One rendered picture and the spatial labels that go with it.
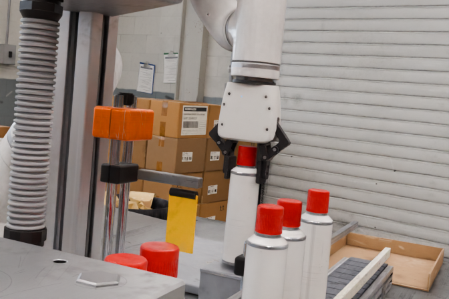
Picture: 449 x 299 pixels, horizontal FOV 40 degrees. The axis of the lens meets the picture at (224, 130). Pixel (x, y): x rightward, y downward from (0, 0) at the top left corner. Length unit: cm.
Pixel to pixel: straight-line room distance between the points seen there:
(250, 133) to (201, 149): 354
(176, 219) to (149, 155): 389
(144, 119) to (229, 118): 47
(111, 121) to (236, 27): 51
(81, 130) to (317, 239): 45
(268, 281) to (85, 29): 37
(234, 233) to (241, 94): 24
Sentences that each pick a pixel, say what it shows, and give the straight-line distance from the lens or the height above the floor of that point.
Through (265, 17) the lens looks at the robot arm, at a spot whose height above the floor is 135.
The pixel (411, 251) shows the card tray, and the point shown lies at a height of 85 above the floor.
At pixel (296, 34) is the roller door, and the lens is 558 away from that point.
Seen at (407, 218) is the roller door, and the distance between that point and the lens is 513.
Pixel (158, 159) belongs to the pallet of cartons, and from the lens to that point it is 443.
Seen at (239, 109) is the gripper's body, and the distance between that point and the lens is 105.
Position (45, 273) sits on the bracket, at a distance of 24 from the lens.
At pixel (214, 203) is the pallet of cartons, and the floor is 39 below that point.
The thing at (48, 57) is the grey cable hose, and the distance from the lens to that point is 52.
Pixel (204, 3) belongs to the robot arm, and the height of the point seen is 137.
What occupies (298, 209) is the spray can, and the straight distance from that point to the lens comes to 82.
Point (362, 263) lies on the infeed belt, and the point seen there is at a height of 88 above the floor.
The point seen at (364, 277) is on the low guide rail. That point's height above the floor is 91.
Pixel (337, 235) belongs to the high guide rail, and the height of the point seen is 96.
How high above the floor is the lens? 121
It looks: 3 degrees down
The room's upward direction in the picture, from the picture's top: 5 degrees clockwise
